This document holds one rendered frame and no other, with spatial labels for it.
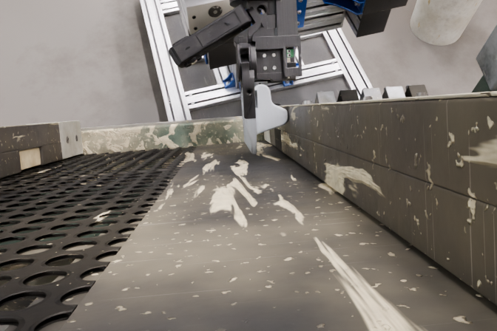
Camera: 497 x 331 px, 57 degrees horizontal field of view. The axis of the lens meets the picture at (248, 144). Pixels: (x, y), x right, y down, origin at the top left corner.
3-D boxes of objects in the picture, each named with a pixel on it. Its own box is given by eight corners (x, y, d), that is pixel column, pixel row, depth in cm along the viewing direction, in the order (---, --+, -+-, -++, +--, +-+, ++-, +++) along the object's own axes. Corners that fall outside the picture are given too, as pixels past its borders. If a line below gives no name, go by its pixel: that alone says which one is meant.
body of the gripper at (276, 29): (302, 81, 58) (298, -16, 57) (234, 85, 58) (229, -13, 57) (293, 84, 66) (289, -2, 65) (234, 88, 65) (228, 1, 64)
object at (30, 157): (41, 164, 77) (39, 146, 77) (20, 171, 69) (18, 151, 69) (23, 165, 77) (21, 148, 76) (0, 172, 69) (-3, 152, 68)
